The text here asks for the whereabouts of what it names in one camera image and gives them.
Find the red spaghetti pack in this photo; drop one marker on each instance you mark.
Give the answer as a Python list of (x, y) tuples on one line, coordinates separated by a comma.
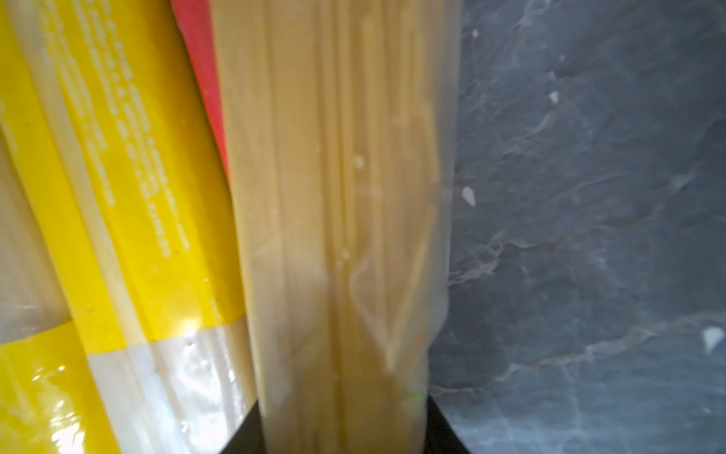
[(194, 21)]

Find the yellow spaghetti pack barcode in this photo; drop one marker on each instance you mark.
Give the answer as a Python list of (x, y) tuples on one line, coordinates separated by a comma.
[(123, 175)]

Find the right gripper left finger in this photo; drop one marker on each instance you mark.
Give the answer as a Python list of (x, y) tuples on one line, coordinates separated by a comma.
[(249, 438)]

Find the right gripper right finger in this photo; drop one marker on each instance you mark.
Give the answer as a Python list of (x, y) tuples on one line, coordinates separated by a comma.
[(440, 438)]

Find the yellow spaghetti pack white lettering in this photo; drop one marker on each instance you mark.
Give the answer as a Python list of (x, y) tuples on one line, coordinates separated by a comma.
[(49, 401)]

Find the yellow spaghetti pack top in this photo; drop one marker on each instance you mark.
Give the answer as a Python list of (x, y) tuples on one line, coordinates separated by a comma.
[(340, 122)]

